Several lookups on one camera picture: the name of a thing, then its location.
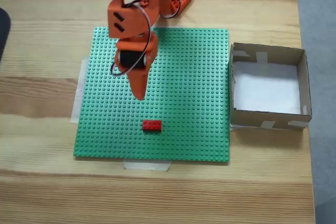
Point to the red lego block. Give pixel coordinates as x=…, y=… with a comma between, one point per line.
x=152, y=125

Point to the green lego baseplate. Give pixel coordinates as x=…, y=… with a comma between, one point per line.
x=183, y=103

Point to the brown cardboard box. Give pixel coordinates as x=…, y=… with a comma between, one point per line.
x=244, y=120

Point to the wide masking tape strip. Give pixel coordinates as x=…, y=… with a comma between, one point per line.
x=76, y=103

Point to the white paper sheet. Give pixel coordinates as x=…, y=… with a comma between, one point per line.
x=265, y=87

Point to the black rounded object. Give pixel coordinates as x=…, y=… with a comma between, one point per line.
x=4, y=32

